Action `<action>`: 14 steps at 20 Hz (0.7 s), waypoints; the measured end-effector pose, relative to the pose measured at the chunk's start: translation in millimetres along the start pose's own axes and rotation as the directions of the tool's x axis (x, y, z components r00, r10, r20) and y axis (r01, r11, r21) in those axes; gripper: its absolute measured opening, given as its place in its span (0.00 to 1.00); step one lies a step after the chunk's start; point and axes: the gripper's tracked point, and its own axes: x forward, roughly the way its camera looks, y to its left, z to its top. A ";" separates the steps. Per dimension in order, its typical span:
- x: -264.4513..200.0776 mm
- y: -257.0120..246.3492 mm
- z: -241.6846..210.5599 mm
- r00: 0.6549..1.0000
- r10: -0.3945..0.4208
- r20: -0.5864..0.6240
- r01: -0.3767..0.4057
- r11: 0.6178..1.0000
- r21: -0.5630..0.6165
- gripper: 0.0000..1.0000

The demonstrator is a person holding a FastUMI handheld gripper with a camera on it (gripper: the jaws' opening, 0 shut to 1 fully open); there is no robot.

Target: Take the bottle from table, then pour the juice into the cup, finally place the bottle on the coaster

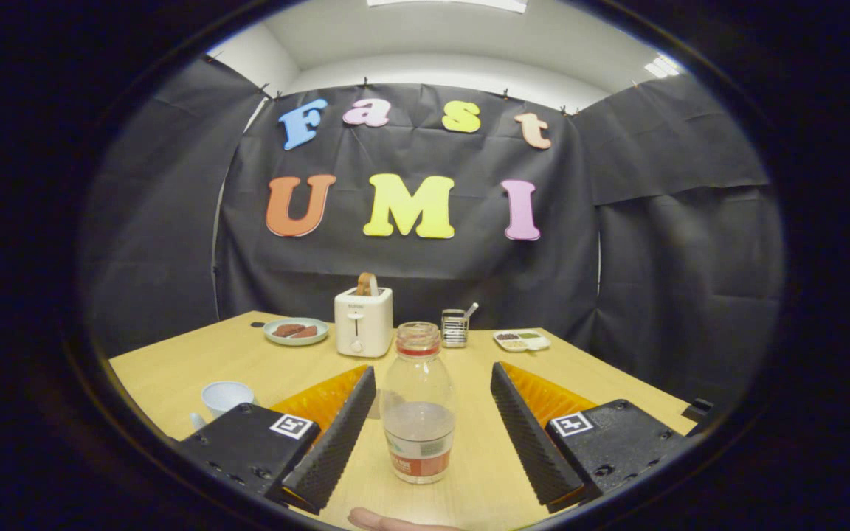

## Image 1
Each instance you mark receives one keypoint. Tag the small ceiling light panel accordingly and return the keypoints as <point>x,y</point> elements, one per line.
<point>661,66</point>

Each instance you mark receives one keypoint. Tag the white toaster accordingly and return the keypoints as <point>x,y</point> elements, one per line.
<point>363,324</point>

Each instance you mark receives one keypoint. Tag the brown meat slice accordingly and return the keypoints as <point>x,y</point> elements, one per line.
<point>287,329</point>
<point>307,333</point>

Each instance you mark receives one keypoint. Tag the clear plastic juice bottle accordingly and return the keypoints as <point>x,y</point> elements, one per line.
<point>417,435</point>

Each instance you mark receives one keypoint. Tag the wooden table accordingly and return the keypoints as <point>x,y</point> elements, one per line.
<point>174,369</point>

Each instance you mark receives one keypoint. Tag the brown toast slice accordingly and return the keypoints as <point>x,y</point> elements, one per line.
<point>367,284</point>

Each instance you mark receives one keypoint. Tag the pale green plate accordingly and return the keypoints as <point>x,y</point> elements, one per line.
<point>277,338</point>

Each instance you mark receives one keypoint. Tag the black table edge clamp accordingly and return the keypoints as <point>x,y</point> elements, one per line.
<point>698,410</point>

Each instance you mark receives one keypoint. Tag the black backdrop cloth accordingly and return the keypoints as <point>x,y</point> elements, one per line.
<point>410,273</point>

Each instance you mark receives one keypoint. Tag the white divided condiment tray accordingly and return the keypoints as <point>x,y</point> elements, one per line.
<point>522,341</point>

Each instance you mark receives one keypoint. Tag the pale blue cup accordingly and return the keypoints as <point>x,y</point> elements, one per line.
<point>224,398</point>

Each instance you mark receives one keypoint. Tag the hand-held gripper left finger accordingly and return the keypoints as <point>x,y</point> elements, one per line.
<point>333,446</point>

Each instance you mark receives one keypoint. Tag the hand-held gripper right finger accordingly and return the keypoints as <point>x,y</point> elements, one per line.
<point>532,442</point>

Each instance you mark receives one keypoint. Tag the long ceiling light panel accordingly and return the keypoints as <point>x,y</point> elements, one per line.
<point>447,4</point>

